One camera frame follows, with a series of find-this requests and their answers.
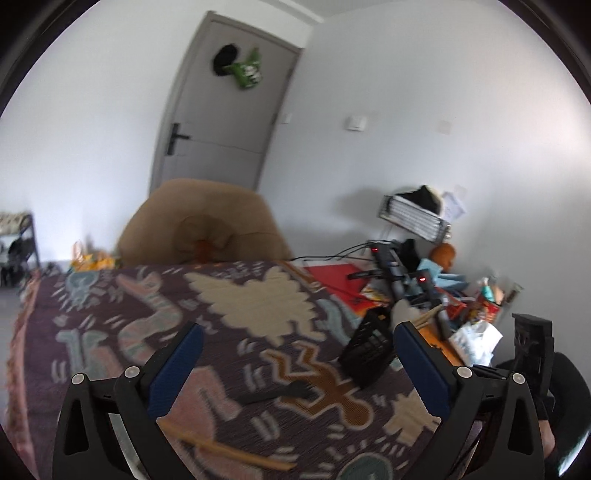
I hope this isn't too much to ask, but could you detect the wooden chopstick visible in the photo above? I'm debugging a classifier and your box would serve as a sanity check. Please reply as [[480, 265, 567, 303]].
[[156, 419, 297, 472]]

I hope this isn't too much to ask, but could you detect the white plastic spoon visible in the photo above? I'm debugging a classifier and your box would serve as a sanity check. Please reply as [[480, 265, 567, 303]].
[[391, 299, 422, 330]]

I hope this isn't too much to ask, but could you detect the black slotted utensil holder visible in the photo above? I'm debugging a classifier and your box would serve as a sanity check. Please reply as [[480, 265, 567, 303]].
[[338, 306, 396, 389]]

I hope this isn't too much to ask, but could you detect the orange ball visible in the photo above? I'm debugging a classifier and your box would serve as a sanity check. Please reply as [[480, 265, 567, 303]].
[[429, 243, 457, 272]]

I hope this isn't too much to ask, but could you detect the colourful woven figure blanket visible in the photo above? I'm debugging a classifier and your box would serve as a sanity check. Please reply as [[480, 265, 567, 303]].
[[5, 261, 440, 479]]

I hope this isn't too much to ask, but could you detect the black plastic fork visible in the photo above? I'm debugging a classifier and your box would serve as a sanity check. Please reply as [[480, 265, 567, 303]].
[[235, 381, 314, 406]]

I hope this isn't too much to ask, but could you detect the led light panel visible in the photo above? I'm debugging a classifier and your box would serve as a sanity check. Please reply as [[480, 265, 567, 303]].
[[378, 195, 451, 244]]

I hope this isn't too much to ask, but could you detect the tan upholstered chair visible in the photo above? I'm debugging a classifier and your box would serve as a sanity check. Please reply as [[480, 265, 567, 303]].
[[117, 178, 291, 267]]

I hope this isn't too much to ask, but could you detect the black shoe rack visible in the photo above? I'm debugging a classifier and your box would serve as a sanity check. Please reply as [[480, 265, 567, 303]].
[[1, 212, 41, 288]]

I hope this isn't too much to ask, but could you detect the grey door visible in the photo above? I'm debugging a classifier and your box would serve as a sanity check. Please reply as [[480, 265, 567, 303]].
[[149, 12, 301, 190]]

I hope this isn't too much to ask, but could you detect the green plush toy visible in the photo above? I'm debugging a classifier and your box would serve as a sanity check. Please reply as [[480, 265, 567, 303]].
[[224, 47, 263, 90]]

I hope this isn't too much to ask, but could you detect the white wall switch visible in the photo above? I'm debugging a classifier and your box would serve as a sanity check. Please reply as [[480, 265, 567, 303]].
[[346, 115, 368, 132]]

